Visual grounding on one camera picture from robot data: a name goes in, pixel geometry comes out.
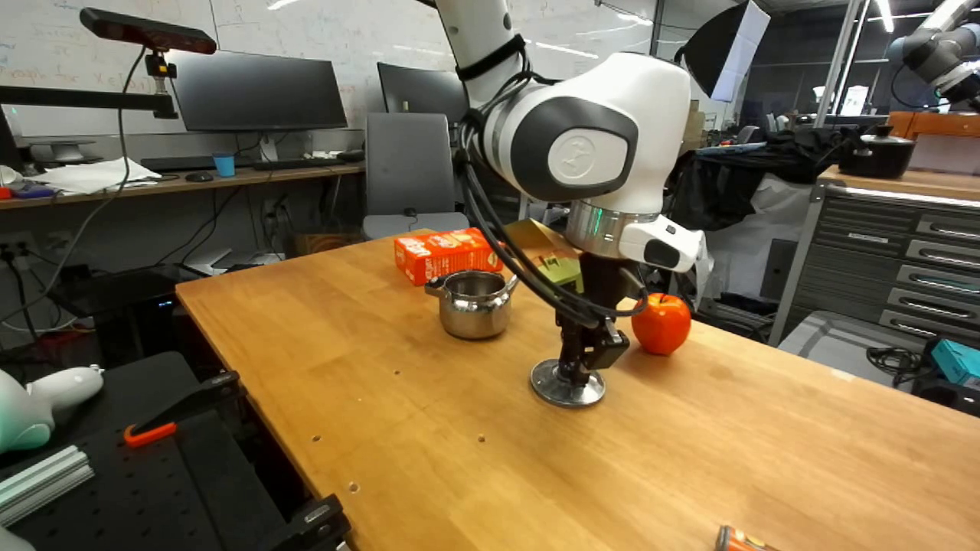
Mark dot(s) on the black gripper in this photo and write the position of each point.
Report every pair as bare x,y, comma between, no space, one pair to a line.
605,293

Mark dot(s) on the round steel kettle lid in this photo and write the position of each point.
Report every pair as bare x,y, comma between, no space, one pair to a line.
569,390

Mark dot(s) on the grey background robot arm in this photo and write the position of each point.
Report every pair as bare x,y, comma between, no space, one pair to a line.
945,57

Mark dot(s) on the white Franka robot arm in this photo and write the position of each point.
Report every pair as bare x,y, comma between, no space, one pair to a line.
602,134

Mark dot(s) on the small steel kettle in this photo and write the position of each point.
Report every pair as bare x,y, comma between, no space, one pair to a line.
472,307

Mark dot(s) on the orange-red toy apple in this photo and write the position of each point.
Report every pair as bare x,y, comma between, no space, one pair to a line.
662,326

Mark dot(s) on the white plastic bag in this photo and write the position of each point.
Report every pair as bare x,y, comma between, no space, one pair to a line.
707,280

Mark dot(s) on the orange cracker box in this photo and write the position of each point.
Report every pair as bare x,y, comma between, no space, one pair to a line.
446,251

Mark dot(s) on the black draped cloth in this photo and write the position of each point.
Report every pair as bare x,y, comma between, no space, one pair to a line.
777,170

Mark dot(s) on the light grey office chair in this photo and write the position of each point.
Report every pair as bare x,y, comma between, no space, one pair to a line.
409,163

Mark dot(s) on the grey drawer cabinet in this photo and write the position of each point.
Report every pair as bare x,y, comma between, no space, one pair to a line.
889,263

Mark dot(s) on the black studio softbox light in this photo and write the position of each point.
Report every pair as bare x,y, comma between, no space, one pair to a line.
738,51

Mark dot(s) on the black cooking pot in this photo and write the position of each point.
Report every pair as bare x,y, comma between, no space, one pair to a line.
876,154

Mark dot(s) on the teal plastic case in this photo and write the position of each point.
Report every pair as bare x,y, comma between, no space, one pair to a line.
960,363

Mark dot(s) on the orange wooden shelf board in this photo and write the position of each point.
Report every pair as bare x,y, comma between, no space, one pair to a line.
937,123

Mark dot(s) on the blue cup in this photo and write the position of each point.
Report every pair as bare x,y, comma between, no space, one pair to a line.
224,165

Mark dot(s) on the long wooden desk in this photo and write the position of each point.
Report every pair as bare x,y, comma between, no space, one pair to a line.
204,185

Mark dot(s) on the large black computer monitor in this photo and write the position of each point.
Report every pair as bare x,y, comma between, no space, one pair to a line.
257,94

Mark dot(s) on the black computer tower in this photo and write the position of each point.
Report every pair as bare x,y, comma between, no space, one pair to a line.
132,307

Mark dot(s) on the stack of white papers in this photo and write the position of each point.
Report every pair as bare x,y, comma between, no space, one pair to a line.
97,174

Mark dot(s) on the tan wrist camera mount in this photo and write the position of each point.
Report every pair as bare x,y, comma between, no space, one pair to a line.
540,251

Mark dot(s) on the black stereo camera bar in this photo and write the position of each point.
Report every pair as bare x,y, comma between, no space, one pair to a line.
148,33

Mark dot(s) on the short aluminium rail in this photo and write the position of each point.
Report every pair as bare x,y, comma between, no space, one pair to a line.
40,481

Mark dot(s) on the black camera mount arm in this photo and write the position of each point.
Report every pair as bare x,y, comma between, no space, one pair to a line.
80,99

